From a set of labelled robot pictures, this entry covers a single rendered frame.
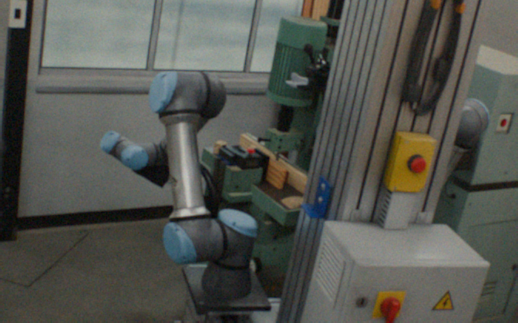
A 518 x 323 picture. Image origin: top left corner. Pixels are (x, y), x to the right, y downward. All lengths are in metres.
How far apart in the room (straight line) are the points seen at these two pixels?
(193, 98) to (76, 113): 1.91
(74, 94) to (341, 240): 2.44
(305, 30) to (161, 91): 0.78
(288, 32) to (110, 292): 1.64
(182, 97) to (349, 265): 0.72
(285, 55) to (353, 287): 1.27
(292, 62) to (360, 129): 1.02
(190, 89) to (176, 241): 0.42
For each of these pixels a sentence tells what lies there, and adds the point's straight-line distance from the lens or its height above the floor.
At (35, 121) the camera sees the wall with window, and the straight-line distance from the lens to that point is 3.86.
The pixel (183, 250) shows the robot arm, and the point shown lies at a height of 0.99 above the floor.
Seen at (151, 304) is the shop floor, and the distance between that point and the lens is 3.59.
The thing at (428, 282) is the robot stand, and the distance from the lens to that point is 1.68.
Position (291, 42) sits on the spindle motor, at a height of 1.43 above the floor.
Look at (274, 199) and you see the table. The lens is 2.63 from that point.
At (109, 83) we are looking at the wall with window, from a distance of 3.92.
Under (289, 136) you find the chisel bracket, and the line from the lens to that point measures 2.81.
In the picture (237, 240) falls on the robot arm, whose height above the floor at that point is 1.00.
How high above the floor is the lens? 1.93
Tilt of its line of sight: 20 degrees down
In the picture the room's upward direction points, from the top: 11 degrees clockwise
